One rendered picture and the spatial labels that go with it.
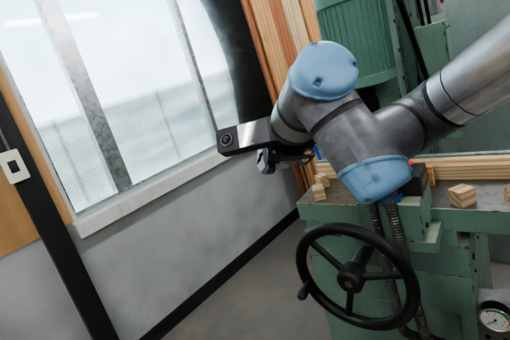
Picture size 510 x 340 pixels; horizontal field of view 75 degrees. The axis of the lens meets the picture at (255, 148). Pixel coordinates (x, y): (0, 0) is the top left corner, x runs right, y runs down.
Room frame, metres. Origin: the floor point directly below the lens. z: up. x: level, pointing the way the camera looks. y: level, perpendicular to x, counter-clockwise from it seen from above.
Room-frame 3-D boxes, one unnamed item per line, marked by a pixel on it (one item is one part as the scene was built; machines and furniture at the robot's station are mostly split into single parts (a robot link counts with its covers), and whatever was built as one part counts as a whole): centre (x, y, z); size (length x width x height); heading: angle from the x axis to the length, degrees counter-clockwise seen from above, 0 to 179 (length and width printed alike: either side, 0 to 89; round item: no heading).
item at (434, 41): (0.99, -0.60, 1.23); 0.09 x 0.08 x 0.15; 141
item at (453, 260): (1.02, -0.42, 0.76); 0.57 x 0.45 x 0.09; 141
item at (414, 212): (0.72, -0.29, 0.91); 0.15 x 0.14 x 0.09; 51
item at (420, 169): (0.71, -0.29, 0.99); 0.13 x 0.11 x 0.06; 51
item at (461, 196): (0.68, -0.43, 0.92); 0.04 x 0.04 x 0.04; 11
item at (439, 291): (1.01, -0.42, 0.36); 0.58 x 0.45 x 0.71; 141
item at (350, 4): (0.92, -0.35, 1.35); 0.18 x 0.18 x 0.31
